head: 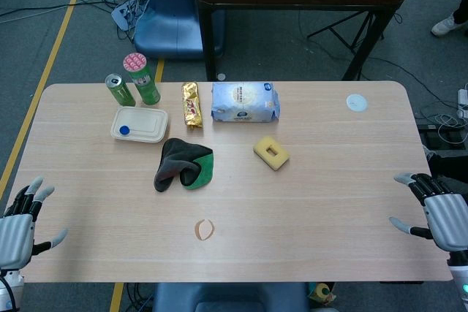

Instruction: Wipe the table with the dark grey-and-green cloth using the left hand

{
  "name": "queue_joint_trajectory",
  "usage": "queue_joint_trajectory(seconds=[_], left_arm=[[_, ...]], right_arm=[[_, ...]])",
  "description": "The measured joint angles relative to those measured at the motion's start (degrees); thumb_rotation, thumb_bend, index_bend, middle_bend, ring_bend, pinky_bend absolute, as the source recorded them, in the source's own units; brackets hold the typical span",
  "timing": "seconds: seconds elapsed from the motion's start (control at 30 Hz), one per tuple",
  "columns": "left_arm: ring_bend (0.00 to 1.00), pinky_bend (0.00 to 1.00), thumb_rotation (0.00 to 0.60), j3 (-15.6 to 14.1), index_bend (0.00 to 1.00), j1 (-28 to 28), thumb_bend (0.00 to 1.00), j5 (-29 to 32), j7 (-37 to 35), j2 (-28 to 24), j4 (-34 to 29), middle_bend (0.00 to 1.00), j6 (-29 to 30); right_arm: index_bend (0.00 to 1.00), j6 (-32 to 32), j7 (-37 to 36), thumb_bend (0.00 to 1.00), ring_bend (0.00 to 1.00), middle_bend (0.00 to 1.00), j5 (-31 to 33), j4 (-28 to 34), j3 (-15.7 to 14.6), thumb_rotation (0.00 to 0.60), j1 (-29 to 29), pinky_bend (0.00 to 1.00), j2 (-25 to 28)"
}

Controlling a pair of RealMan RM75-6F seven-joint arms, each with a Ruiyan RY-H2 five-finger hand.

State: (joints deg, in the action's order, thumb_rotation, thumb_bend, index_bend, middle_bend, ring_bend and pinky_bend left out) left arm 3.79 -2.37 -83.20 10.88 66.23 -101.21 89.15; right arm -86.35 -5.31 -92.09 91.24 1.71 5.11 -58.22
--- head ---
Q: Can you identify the gold snack packet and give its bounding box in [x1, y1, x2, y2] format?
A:
[181, 81, 204, 130]

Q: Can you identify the yellow tape roll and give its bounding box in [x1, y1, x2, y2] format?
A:
[306, 282, 339, 305]

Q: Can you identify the beige lidded lunch box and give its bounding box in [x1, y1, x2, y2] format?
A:
[110, 106, 170, 143]

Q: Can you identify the blue machine base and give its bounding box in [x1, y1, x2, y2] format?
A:
[133, 0, 226, 60]

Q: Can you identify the yellow sponge with hole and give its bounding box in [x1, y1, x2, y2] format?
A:
[252, 135, 291, 172]

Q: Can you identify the blue tissue pack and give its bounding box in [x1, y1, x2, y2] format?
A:
[211, 81, 282, 123]

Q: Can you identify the black floor base plate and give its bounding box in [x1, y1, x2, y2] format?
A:
[416, 123, 468, 151]

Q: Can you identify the green chips tube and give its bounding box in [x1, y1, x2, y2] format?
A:
[122, 53, 162, 106]

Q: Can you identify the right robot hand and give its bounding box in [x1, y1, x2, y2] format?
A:
[388, 172, 468, 254]

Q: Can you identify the white shoe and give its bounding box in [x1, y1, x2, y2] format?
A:
[431, 15, 468, 37]

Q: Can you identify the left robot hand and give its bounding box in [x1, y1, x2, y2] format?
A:
[0, 175, 69, 271]

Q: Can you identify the green drink can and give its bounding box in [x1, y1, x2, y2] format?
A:
[105, 73, 137, 107]

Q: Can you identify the white power strip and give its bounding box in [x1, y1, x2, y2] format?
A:
[457, 88, 468, 119]

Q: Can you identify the green and black cloth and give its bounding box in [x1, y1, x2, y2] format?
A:
[154, 137, 215, 193]

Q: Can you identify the blue robot torso base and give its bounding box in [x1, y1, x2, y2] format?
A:
[151, 282, 312, 312]

